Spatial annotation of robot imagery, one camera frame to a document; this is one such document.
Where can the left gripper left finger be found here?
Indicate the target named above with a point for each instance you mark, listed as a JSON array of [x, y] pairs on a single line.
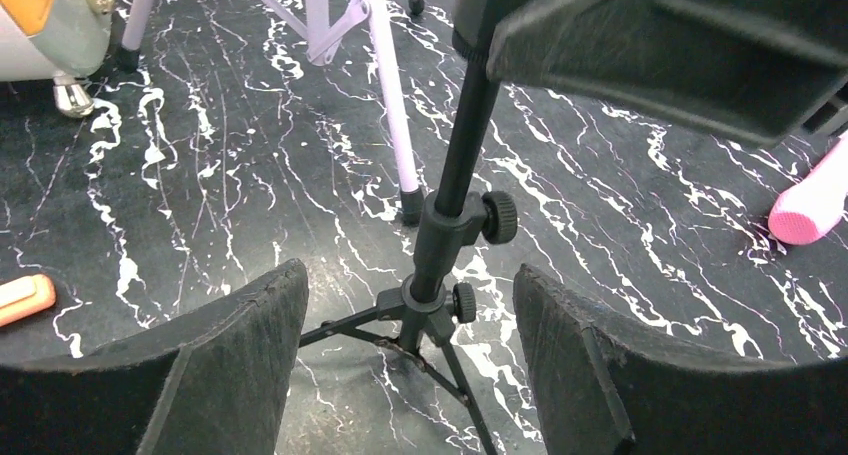
[[211, 381]]

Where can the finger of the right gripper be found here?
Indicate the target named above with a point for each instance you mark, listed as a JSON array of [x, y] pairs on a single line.
[[747, 70]]

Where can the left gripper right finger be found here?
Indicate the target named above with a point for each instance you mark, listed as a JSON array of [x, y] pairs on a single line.
[[604, 383]]

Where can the pink microphone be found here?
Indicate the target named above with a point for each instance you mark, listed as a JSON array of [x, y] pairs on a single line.
[[809, 210]]

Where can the black tripod mic stand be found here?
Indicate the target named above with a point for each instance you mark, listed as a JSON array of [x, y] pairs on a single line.
[[418, 319]]

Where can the orange and grey marker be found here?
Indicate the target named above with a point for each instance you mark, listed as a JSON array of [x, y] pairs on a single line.
[[25, 297]]

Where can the cream and orange drum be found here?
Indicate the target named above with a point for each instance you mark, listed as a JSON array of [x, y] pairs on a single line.
[[64, 41]]

